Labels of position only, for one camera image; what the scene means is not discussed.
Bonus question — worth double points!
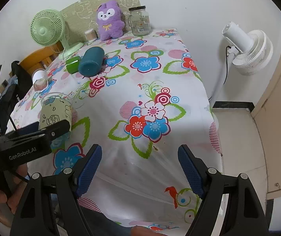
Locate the green cartoon plastic cup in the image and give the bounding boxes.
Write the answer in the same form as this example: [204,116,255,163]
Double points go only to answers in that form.
[39,92,73,136]

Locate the white paper sleeve cup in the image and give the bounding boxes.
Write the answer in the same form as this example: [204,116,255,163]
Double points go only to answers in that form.
[32,69,49,91]

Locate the small green cup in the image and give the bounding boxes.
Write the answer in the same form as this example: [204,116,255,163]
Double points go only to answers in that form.
[65,56,81,74]

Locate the person's left hand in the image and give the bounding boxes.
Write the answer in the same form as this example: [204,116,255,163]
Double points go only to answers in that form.
[0,176,27,227]

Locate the black bag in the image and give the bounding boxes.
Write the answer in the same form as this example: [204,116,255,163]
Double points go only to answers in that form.
[0,61,32,135]

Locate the wooden chair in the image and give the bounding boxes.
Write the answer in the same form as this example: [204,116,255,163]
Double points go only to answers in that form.
[18,41,63,76]

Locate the dark teal bottle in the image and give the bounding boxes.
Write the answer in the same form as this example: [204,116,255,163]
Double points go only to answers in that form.
[78,46,105,77]

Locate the floral tablecloth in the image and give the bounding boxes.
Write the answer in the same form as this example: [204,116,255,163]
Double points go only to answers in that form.
[8,29,222,235]

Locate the green desk fan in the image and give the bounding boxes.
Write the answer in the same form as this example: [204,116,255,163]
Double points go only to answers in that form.
[30,9,84,60]

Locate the cotton swab container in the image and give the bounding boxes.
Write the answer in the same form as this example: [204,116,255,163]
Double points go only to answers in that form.
[84,28,98,42]

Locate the green cartoon foam mat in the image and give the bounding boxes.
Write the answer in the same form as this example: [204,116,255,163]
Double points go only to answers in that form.
[61,0,140,44]

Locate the purple plush rabbit toy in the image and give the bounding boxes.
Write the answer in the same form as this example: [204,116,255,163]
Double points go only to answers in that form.
[97,0,125,41]

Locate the white standing fan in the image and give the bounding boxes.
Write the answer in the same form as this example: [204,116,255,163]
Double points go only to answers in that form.
[209,21,273,107]

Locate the glass mason jar mug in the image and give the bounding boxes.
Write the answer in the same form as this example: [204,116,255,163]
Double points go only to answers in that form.
[128,6,152,36]

